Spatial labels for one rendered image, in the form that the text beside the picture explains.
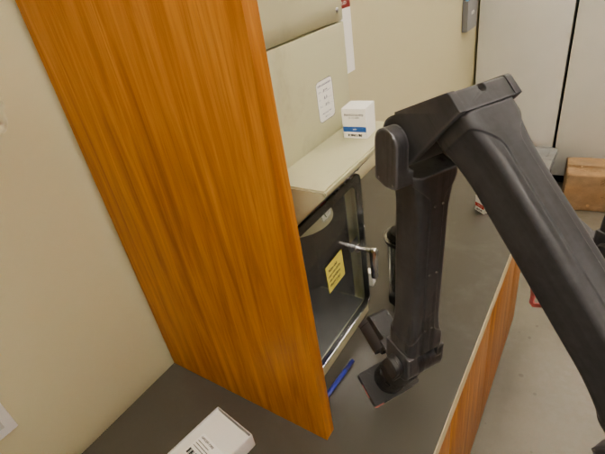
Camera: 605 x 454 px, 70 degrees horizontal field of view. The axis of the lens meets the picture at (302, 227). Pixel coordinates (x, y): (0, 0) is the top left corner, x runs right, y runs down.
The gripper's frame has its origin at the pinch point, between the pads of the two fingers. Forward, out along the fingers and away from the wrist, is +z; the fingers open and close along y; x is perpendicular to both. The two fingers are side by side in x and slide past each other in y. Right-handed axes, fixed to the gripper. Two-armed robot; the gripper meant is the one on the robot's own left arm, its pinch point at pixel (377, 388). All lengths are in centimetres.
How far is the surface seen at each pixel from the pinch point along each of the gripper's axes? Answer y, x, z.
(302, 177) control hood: 4.6, -32.8, -34.7
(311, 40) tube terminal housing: -6, -53, -45
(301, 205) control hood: 7.0, -28.2, -33.4
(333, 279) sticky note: -2.8, -24.7, -2.9
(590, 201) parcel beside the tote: -252, -49, 137
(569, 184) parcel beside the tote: -243, -65, 132
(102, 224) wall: 40, -57, -7
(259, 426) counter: 23.9, -6.2, 15.9
